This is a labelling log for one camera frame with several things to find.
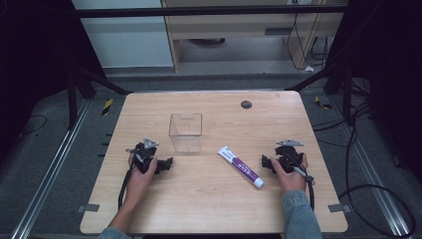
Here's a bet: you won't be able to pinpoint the hanging black cables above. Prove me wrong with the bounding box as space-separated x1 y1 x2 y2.
286 3 332 72

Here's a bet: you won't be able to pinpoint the yellow black striped tape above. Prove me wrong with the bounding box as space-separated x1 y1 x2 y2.
101 98 114 117
314 95 332 112

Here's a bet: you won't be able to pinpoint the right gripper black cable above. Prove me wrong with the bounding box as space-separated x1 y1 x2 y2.
292 164 317 212

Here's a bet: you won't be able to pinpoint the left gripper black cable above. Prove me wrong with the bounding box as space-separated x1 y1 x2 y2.
117 164 136 210

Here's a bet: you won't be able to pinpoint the aluminium floor rail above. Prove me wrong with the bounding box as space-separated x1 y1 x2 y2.
329 96 414 238
9 99 93 239

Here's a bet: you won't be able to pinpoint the thin black floor cable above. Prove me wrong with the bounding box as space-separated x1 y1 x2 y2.
20 114 49 135

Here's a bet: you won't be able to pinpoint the black metal stand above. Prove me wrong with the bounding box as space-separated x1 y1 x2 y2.
64 59 133 131
285 56 372 127

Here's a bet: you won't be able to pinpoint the white cabinet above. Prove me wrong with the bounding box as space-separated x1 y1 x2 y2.
71 0 175 69

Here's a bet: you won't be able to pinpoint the person's right hand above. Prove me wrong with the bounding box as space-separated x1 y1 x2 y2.
270 152 310 193

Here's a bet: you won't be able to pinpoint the grey tape strip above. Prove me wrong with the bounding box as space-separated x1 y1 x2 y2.
77 203 101 213
327 203 352 214

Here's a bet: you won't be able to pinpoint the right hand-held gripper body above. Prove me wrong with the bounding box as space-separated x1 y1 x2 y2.
270 138 305 174

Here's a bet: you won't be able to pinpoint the wooden desk cabinet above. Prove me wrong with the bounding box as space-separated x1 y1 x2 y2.
160 0 349 74

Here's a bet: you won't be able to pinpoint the person's left hand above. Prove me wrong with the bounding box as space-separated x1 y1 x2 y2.
125 152 159 206

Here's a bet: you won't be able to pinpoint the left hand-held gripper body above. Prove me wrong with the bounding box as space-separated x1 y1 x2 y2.
125 137 160 175

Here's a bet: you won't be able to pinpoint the clear plastic box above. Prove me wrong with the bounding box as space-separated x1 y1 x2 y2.
168 113 204 154

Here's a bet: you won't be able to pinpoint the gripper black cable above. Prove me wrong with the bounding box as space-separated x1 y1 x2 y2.
292 164 317 212
117 164 136 210

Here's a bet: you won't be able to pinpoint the purple and white toothpaste tube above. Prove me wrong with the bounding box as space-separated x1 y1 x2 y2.
216 145 266 190

